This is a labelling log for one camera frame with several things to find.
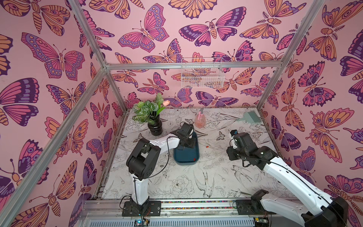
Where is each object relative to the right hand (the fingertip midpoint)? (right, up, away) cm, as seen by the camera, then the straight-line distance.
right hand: (227, 150), depth 79 cm
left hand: (-17, +2, +17) cm, 24 cm away
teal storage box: (-22, -6, +11) cm, 25 cm away
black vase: (-44, +11, +20) cm, 50 cm away
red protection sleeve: (-8, -1, +19) cm, 20 cm away
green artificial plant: (-47, +22, +5) cm, 52 cm away
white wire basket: (-12, +49, +16) cm, 53 cm away
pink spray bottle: (-11, +17, +35) cm, 40 cm away
